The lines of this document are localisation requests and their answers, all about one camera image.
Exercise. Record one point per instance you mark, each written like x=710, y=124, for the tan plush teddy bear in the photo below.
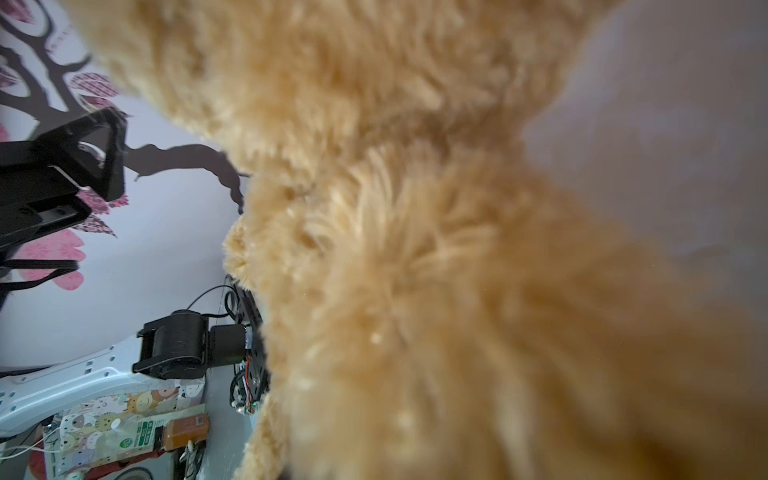
x=436, y=309

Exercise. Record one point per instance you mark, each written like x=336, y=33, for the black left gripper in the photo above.
x=37, y=199

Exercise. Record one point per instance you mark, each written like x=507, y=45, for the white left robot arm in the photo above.
x=180, y=346

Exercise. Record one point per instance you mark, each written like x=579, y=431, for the patterned box with orange item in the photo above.
x=117, y=427

